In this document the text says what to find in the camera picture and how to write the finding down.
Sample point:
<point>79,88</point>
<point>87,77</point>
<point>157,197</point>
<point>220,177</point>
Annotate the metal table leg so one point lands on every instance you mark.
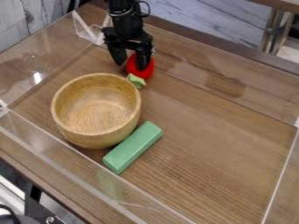
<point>276,30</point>

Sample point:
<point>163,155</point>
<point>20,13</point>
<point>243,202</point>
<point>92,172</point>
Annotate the red plush fruit green stem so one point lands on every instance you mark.
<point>135,75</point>

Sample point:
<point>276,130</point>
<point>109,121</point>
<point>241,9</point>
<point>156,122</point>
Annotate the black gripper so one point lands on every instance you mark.
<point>124,35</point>

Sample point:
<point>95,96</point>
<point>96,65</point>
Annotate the black table frame bracket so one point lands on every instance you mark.
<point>34,210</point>

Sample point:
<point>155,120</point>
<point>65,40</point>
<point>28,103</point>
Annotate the clear acrylic tray wall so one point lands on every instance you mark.
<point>89,190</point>

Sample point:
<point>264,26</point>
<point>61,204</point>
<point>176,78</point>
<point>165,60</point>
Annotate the green rectangular block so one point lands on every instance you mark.
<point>125,153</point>

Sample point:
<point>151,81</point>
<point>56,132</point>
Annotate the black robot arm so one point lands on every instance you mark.
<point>117,6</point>

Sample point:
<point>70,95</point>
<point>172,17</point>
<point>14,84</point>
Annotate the wooden bowl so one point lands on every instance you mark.
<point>95,109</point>

